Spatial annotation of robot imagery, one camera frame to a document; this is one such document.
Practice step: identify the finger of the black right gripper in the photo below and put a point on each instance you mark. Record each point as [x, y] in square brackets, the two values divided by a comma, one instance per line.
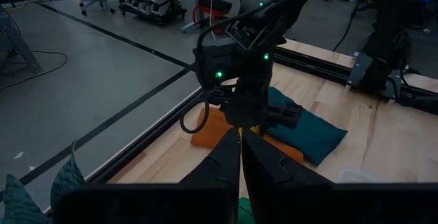
[266, 130]
[232, 123]

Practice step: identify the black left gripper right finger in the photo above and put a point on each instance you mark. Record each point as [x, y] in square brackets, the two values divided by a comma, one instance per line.
[267, 169]

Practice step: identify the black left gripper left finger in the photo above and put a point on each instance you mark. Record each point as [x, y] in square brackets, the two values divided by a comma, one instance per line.
[222, 165]

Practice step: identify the yellow toy lemon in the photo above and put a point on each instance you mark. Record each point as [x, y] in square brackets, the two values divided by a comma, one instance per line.
[256, 129]

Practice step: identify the bright green toy fruit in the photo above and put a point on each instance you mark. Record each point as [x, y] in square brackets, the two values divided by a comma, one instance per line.
[246, 213]

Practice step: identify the clear plastic tupperware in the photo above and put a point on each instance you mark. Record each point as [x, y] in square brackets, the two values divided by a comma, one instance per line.
[356, 176]

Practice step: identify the orange cloth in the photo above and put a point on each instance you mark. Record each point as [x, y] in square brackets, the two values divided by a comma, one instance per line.
[208, 131]

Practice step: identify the teal cloth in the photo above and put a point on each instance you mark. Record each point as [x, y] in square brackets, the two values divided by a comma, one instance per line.
[315, 138]

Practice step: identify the grey metal floor foot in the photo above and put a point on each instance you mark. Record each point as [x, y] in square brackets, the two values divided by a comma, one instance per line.
[191, 27]

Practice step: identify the red and black stool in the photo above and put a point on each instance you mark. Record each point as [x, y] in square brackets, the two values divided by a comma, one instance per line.
[214, 11]

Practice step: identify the storage bin rack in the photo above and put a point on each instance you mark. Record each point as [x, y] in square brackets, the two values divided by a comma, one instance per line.
[150, 1]

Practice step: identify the artificial green plant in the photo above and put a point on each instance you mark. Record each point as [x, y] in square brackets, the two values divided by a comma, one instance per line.
[17, 200]

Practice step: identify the grey metal desk leg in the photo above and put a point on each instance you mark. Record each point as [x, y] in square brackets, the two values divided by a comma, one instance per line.
[20, 46]

